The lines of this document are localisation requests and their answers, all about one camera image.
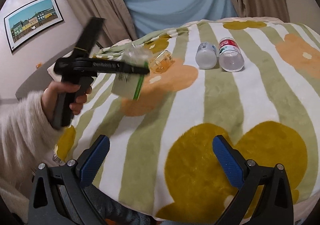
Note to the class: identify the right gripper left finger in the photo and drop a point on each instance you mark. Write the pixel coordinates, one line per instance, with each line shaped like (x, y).
(46, 205)

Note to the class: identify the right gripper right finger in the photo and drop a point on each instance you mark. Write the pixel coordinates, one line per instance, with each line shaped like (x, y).
(275, 205)

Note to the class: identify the frosted cup green dots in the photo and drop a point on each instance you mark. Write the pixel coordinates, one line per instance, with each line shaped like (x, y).
(129, 85)

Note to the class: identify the white fluffy sleeve forearm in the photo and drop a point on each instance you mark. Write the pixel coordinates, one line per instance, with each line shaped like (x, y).
(26, 137)

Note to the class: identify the small amber glass cup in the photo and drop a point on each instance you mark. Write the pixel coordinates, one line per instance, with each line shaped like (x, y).
(161, 62)

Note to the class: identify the left hand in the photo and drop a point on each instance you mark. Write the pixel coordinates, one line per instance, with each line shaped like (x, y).
(63, 96)

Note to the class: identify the grey headboard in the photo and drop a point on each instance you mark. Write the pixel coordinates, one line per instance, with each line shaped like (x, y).
(43, 76)

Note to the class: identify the framed houses picture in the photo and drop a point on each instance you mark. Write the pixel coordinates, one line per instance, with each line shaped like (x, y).
(30, 20)

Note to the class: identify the white frosted bottle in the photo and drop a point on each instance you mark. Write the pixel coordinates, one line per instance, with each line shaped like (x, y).
(206, 57)

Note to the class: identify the striped floral blanket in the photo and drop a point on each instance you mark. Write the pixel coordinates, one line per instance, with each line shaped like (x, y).
(161, 160)

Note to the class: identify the light blue sheet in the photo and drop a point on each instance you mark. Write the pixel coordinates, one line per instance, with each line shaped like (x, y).
(152, 15)

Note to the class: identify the red label water bottle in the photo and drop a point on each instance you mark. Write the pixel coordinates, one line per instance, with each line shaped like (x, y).
(230, 56)

